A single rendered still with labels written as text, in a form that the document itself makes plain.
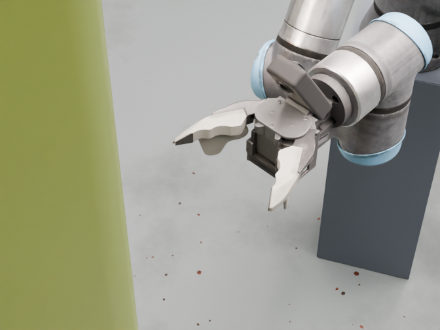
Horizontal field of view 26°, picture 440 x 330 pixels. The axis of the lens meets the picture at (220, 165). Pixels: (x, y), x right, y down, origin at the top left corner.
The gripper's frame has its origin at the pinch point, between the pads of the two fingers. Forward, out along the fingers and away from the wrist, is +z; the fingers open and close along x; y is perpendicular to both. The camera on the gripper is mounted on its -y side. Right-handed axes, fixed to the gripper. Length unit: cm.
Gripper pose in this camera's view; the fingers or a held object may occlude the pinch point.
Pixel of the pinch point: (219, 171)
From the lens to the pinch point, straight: 108.6
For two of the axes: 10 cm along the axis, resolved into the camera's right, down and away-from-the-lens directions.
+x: -7.2, -5.1, 4.7
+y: 0.0, 6.8, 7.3
